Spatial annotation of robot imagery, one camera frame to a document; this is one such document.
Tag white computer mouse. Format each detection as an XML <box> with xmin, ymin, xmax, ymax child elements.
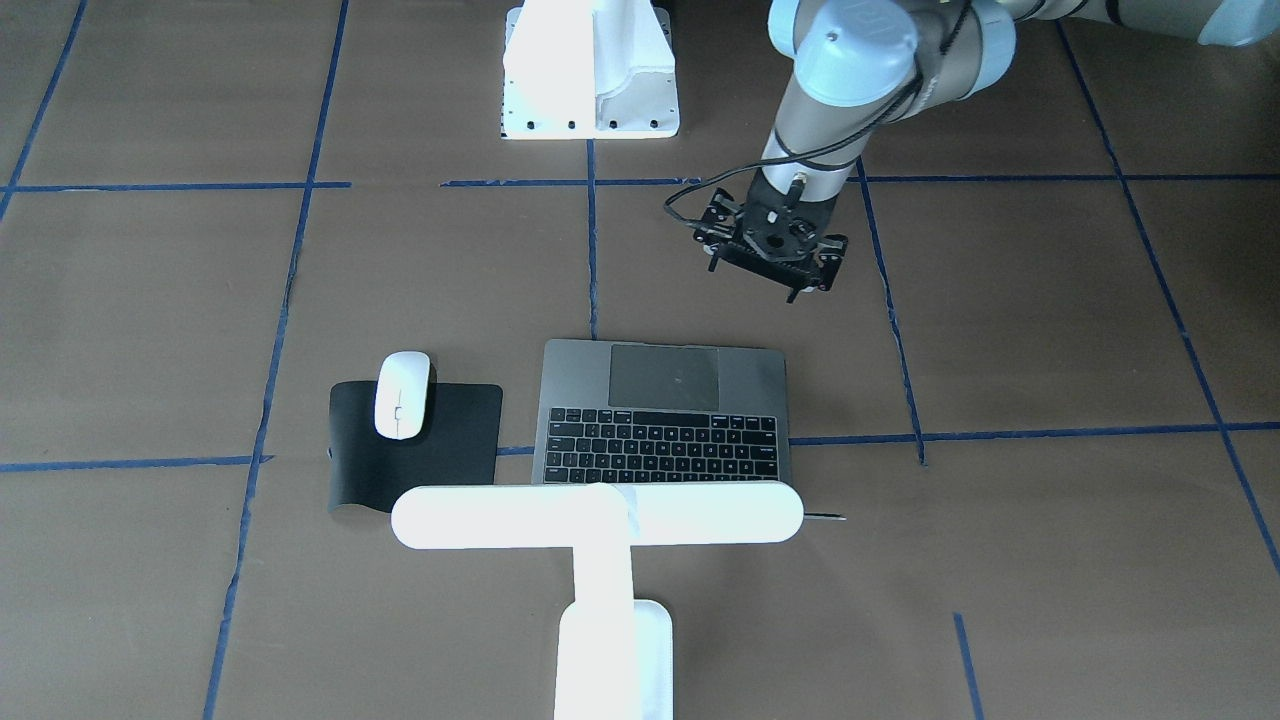
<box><xmin>372</xmin><ymin>350</ymin><xmax>433</xmax><ymax>441</ymax></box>

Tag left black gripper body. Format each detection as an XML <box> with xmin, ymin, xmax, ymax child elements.
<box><xmin>694</xmin><ymin>170</ymin><xmax>849</xmax><ymax>292</ymax></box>

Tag black mouse pad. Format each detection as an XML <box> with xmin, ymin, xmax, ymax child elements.
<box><xmin>328</xmin><ymin>380</ymin><xmax>503</xmax><ymax>512</ymax></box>

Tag white desk lamp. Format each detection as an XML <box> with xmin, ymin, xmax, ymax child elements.
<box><xmin>390</xmin><ymin>480</ymin><xmax>804</xmax><ymax>719</ymax></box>

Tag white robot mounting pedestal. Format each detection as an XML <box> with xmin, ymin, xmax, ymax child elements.
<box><xmin>500</xmin><ymin>1</ymin><xmax>681</xmax><ymax>141</ymax></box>

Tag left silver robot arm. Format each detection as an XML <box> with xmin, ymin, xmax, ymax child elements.
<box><xmin>685</xmin><ymin>1</ymin><xmax>1277</xmax><ymax>296</ymax></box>

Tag brown paper table cover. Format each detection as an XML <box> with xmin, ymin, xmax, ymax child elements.
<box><xmin>1</xmin><ymin>1</ymin><xmax>1279</xmax><ymax>719</ymax></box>

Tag dark grey laptop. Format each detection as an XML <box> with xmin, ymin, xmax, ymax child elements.
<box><xmin>532</xmin><ymin>340</ymin><xmax>792</xmax><ymax>486</ymax></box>

